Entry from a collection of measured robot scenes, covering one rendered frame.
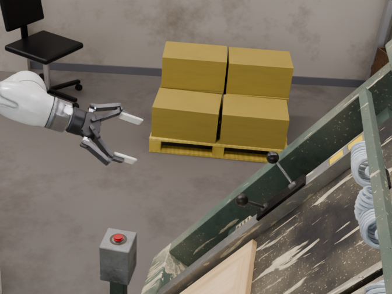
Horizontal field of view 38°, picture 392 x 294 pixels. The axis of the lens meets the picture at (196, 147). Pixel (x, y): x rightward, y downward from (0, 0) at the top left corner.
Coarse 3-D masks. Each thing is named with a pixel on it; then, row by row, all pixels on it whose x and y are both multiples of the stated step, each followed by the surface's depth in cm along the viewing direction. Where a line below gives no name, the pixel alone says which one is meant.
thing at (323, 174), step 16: (336, 160) 158; (320, 176) 161; (336, 176) 160; (304, 192) 165; (288, 208) 169; (256, 224) 174; (272, 224) 173; (224, 240) 185; (240, 240) 178; (208, 256) 187; (224, 256) 183; (192, 272) 190; (160, 288) 203; (176, 288) 195
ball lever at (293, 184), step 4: (272, 152) 168; (268, 156) 168; (272, 156) 167; (276, 156) 168; (268, 160) 168; (272, 160) 168; (276, 160) 168; (276, 164) 168; (280, 168) 168; (284, 172) 168; (288, 176) 167; (288, 180) 167; (292, 184) 166; (296, 184) 166
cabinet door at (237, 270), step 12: (252, 240) 173; (240, 252) 174; (252, 252) 169; (228, 264) 175; (240, 264) 168; (252, 264) 165; (204, 276) 184; (216, 276) 176; (228, 276) 170; (240, 276) 163; (252, 276) 161; (192, 288) 185; (204, 288) 179; (216, 288) 172; (228, 288) 165; (240, 288) 158
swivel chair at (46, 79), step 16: (0, 0) 447; (16, 0) 459; (32, 0) 473; (16, 16) 462; (32, 16) 477; (48, 32) 495; (16, 48) 462; (32, 48) 464; (48, 48) 466; (64, 48) 468; (80, 48) 481; (48, 64) 483; (48, 80) 490; (64, 96) 487
